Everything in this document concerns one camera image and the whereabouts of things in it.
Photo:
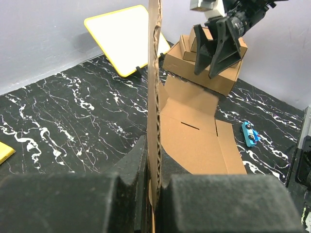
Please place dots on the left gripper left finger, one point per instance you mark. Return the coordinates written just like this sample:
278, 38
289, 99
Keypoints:
115, 201

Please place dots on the white board yellow frame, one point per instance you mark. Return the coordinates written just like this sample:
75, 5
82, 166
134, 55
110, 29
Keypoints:
130, 38

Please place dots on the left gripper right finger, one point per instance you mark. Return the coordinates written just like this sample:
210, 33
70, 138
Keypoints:
251, 203

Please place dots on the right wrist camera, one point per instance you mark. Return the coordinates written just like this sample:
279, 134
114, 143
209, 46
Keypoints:
211, 8

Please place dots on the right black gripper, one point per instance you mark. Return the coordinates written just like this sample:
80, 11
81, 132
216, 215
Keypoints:
224, 50

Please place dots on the blue toy car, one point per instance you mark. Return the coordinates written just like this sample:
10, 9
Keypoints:
250, 135

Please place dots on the yellow pad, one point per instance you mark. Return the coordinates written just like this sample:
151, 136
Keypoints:
5, 152

